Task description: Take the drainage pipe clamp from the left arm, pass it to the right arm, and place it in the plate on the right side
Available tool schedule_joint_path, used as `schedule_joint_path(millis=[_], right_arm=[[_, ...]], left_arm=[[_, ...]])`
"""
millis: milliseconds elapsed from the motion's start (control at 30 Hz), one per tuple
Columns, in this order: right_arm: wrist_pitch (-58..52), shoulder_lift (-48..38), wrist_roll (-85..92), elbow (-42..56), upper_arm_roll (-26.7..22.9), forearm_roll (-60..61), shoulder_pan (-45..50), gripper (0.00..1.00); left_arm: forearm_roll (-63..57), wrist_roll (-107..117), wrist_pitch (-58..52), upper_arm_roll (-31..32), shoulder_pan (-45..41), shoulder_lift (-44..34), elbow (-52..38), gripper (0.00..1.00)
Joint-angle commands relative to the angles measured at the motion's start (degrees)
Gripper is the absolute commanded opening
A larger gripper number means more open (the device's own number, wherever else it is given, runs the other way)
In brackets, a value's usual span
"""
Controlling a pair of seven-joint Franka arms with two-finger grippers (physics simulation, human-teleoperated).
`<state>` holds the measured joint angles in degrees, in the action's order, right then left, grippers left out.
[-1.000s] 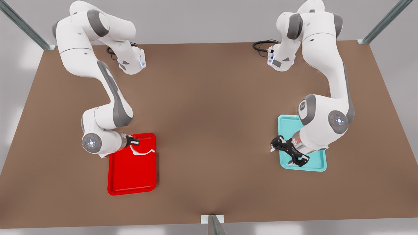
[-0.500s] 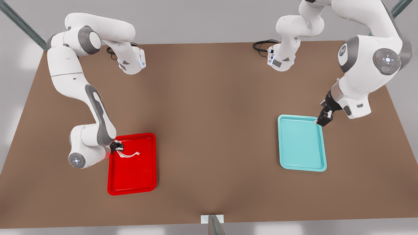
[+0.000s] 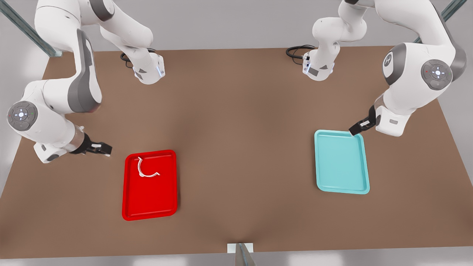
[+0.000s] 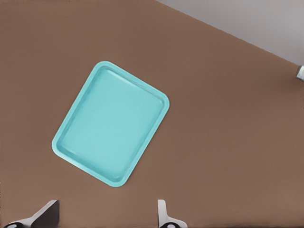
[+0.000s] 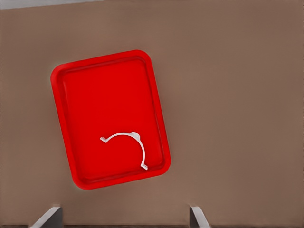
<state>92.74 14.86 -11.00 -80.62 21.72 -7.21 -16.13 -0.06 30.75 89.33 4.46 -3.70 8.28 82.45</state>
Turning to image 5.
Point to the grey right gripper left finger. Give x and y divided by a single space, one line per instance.
51 217

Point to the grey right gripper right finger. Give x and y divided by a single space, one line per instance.
198 217

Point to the white curved pipe clamp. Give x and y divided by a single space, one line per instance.
142 147

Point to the red rectangular plastic tray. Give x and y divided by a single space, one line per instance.
99 107

